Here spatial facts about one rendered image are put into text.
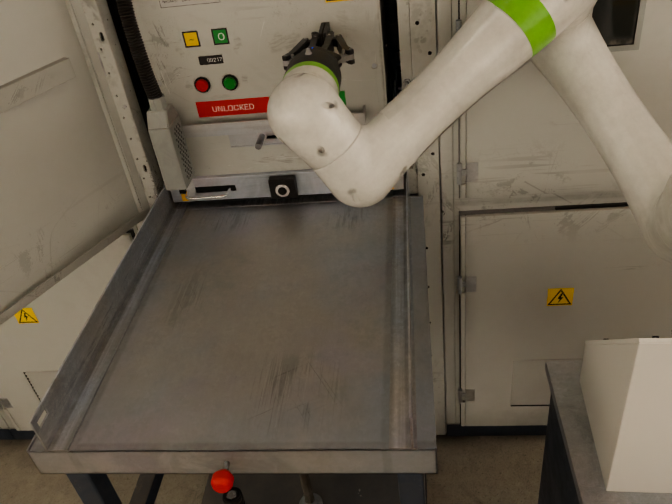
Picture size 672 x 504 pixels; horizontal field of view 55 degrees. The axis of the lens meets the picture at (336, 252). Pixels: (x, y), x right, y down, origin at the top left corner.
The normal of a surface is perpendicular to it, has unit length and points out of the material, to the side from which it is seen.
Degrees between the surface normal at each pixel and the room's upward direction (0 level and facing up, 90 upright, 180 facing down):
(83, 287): 90
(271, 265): 0
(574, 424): 0
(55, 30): 90
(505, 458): 0
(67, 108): 90
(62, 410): 90
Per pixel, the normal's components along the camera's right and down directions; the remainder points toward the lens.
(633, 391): -0.11, 0.59
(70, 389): 0.99, -0.04
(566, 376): -0.11, -0.80
